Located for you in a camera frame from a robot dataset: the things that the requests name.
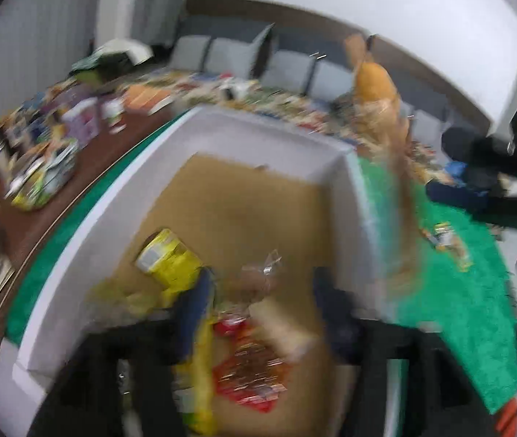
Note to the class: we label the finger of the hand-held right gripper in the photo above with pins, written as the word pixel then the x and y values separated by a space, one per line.
pixel 454 195

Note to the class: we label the red snack packet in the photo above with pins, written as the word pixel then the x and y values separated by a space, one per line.
pixel 249 368

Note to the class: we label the floral bed sheet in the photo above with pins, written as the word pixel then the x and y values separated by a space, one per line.
pixel 285 104

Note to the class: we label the pile of assorted packages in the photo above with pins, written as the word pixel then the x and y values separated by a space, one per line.
pixel 35 177

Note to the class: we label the white and green box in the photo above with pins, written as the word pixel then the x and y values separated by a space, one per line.
pixel 112 52

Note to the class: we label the grey curtain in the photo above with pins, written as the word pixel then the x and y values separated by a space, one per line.
pixel 35 41

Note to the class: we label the brown wooden table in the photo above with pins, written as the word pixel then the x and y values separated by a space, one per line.
pixel 26 232

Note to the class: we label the long pale sausage stick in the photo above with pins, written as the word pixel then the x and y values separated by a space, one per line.
pixel 281 327

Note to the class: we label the blue cloth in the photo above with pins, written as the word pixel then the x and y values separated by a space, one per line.
pixel 465 175

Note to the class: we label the clear sweet potato packet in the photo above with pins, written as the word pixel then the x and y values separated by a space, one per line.
pixel 258 282

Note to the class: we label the white jar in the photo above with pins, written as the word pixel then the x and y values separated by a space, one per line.
pixel 112 111

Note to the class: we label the purple box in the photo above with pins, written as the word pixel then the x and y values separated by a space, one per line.
pixel 83 118

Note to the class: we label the grey headboard cushion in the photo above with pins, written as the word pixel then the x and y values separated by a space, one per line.
pixel 190 54
pixel 333 82
pixel 235 54
pixel 290 68

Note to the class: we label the yellow snack packet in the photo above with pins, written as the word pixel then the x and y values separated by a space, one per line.
pixel 176 264

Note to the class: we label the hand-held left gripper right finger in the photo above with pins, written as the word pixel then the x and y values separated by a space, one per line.
pixel 331 309

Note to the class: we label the orange book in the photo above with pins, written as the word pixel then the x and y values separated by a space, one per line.
pixel 146 98

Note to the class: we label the white storage box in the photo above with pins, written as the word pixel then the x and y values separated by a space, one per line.
pixel 258 132

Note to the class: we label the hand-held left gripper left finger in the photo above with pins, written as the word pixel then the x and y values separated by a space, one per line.
pixel 194 309

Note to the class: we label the green patterned blanket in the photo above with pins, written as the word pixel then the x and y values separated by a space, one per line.
pixel 458 305

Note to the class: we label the orange snack packet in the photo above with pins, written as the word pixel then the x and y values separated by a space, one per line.
pixel 374 86

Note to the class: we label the orange blue sausage stick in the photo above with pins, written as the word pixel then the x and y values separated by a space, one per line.
pixel 454 246

